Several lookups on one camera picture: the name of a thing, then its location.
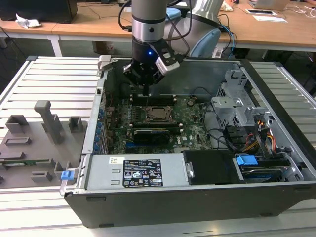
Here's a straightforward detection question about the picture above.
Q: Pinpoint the metal socket cover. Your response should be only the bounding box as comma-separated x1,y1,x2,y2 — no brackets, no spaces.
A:
145,105,176,123

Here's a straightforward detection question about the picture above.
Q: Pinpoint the silver CPU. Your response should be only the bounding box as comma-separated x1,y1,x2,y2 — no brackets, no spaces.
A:
151,108,171,120

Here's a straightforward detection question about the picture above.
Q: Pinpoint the black RAM slot bank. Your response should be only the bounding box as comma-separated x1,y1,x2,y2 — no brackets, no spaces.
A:
128,122,185,135
129,95,177,107

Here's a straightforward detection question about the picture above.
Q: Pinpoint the CPU socket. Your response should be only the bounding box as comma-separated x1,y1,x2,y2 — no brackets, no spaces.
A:
142,104,179,124

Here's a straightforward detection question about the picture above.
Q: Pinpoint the brown cardboard box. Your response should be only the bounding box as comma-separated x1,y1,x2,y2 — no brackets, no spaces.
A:
92,40,116,55

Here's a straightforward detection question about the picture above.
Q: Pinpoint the wooden desk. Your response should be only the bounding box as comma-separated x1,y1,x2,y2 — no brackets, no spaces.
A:
0,0,316,58

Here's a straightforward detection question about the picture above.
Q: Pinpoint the black graphics card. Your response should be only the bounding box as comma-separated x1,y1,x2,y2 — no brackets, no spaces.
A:
133,128,171,146

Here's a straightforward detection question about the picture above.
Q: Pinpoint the white power strip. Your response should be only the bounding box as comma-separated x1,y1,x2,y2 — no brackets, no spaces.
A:
212,46,224,59

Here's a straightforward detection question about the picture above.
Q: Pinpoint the green motherboard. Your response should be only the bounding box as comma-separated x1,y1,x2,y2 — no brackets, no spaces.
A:
105,95,215,155

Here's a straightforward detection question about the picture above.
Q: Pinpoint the silver metal drive cage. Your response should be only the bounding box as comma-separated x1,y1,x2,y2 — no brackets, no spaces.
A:
211,69,272,129

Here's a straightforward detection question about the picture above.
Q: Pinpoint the patterned cloth bag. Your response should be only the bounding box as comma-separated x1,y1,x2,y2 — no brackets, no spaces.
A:
220,0,234,12

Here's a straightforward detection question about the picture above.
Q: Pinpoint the black box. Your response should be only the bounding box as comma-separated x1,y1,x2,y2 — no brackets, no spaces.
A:
0,0,79,24

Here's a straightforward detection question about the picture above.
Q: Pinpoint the grey power supply unit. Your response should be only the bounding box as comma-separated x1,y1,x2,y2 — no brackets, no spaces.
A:
85,152,196,191

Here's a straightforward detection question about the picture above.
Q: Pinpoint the crumpled white paper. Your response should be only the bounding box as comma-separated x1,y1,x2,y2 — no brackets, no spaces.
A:
15,13,42,29

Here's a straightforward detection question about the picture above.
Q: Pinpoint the black plastic shroud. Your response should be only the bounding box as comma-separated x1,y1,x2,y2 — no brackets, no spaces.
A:
184,149,245,186

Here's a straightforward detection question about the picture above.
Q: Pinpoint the white tablet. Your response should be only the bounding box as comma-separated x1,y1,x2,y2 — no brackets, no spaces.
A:
244,8,277,15

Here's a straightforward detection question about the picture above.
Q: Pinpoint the blue case latch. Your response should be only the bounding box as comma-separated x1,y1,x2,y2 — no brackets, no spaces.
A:
61,170,75,181

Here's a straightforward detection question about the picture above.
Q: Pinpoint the white paper sheet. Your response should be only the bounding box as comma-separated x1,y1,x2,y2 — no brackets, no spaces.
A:
252,14,288,23

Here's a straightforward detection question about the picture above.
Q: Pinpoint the grey parts rack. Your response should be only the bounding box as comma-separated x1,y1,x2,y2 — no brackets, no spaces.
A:
0,100,88,190

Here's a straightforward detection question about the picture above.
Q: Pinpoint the silver laptop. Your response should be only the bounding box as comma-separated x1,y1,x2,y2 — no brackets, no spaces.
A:
248,0,291,11

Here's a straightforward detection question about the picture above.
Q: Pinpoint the blue disk carrier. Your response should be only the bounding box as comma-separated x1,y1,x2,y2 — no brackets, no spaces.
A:
234,153,284,184

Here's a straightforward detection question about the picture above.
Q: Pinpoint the black and grey PC case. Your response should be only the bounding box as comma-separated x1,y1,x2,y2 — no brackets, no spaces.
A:
60,55,316,229

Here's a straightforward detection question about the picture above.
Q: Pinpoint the green RAM stick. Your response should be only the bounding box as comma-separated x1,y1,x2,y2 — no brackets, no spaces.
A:
0,159,50,166

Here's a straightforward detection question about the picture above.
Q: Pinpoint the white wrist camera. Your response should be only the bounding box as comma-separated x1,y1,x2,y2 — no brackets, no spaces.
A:
155,50,180,75

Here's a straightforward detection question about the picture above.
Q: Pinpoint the grey case handle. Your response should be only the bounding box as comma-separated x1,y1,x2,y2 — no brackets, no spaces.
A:
97,55,112,72

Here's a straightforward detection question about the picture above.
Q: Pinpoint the blue cable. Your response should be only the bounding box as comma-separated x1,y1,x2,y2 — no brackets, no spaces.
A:
221,24,238,60

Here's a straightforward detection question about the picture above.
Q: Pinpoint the coloured wire bundle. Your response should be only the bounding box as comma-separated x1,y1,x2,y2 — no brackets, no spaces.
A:
243,120,276,154

